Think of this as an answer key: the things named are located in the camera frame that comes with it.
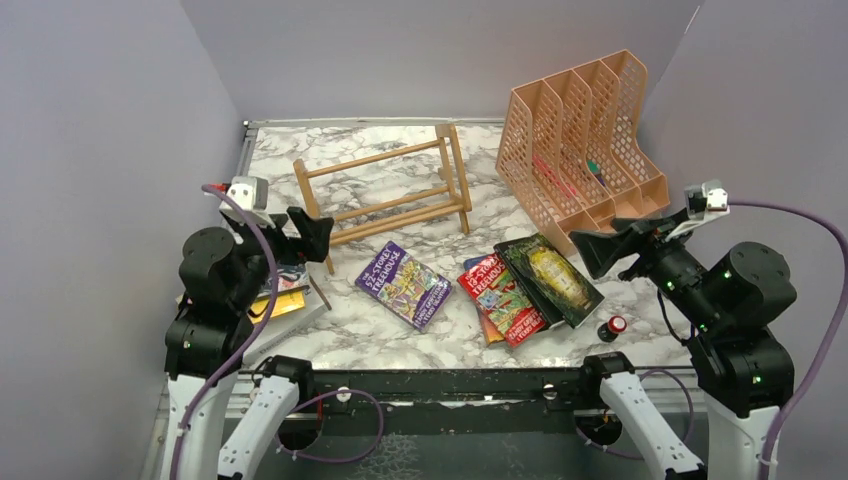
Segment yellow book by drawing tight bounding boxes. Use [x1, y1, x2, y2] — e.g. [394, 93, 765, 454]
[248, 290, 306, 324]

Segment white furniture book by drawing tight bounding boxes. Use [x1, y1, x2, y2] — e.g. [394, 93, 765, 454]
[243, 280, 332, 366]

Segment wooden book rack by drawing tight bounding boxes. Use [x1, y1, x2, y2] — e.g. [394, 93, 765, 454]
[293, 123, 472, 247]

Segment blue book under red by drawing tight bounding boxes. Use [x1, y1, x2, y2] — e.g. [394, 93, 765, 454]
[463, 255, 505, 346]

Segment orange plastic file organizer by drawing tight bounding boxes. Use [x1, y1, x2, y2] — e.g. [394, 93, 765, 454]
[496, 49, 670, 255]

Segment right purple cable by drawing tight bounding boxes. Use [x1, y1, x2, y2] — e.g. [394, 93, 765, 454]
[574, 200, 848, 480]

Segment green alice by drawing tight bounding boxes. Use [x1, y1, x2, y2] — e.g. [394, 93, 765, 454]
[494, 233, 604, 329]

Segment red black small bottle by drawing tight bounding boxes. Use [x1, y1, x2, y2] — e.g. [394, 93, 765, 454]
[597, 315, 628, 343]

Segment black moon and sixpence book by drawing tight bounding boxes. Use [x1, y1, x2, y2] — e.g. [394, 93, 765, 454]
[504, 234, 604, 329]

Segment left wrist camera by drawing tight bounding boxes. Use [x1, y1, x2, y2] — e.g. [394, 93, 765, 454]
[219, 176, 274, 227]

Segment floral little women book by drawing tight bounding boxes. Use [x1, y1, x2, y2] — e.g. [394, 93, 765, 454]
[256, 264, 311, 299]

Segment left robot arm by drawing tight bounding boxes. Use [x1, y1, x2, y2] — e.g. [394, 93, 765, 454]
[162, 207, 334, 479]

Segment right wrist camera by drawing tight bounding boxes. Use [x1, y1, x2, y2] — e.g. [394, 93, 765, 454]
[666, 180, 730, 241]

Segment purple cable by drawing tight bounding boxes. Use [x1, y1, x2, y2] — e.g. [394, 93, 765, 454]
[574, 200, 848, 480]
[168, 184, 386, 480]

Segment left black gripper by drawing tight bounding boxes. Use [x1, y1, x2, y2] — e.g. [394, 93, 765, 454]
[232, 204, 335, 308]

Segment black front rail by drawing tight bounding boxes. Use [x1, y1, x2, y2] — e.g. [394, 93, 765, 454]
[283, 367, 606, 436]

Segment red item in organizer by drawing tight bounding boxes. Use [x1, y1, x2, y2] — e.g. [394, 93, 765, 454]
[532, 154, 577, 199]

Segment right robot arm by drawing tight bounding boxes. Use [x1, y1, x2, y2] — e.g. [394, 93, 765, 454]
[569, 201, 797, 479]

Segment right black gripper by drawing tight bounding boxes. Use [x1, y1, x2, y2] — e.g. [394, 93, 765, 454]
[570, 203, 727, 327]

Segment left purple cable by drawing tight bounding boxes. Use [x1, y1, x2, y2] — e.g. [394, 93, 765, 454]
[168, 184, 386, 480]

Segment red 13-storey treehouse book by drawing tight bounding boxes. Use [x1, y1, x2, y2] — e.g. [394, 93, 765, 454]
[458, 253, 546, 347]

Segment green marker in organizer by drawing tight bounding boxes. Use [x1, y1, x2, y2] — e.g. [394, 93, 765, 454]
[587, 160, 606, 186]

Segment purple 52-storey treehouse book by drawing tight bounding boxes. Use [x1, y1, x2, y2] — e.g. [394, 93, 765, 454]
[355, 241, 453, 332]

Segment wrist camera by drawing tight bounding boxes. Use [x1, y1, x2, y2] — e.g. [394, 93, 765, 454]
[219, 176, 274, 227]
[666, 180, 730, 241]

